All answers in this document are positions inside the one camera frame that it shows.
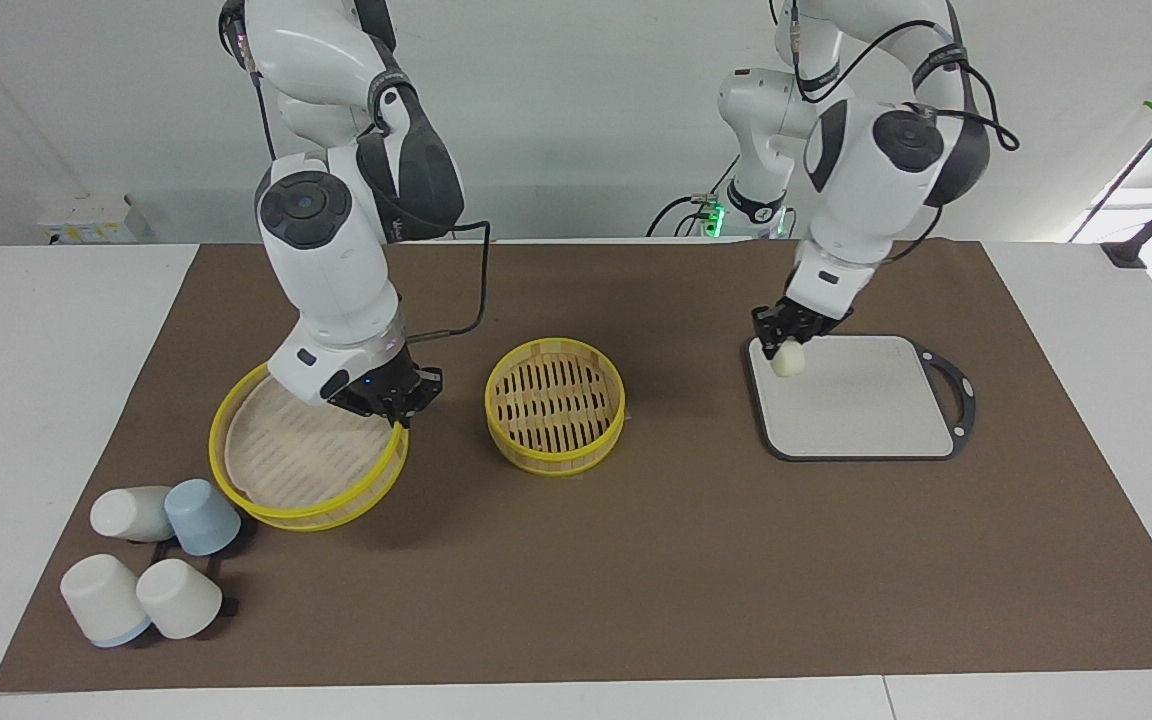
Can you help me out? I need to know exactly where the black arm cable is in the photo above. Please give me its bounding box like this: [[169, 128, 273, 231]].
[[774, 0, 1022, 263], [234, 0, 493, 347]]

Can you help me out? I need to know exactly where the green lit connector box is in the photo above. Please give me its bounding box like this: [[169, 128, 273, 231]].
[[691, 195, 729, 239]]

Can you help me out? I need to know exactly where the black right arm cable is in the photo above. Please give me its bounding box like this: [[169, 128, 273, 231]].
[[234, 0, 493, 347]]

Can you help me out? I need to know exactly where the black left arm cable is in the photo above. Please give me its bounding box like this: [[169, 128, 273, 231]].
[[774, 0, 1022, 263]]

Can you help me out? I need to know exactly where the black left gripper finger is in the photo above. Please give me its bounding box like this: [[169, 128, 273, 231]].
[[751, 302, 790, 362], [791, 303, 843, 345]]

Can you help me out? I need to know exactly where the light blue plastic cup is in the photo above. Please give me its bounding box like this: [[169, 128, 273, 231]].
[[164, 479, 242, 557]]

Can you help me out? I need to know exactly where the white cardboard box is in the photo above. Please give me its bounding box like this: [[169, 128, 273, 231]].
[[36, 193, 153, 245]]

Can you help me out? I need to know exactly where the white plastic cup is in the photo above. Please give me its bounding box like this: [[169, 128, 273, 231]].
[[60, 554, 153, 649], [90, 486, 176, 542], [136, 558, 224, 642]]

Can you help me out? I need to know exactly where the brown table mat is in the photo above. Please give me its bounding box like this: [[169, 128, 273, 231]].
[[0, 240, 1152, 693]]

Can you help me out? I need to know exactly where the yellow bamboo steamer basket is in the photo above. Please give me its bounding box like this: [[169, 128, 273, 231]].
[[484, 337, 627, 477]]

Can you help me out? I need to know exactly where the white cutting board grey rim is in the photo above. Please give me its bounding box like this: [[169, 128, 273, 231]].
[[743, 334, 977, 462]]

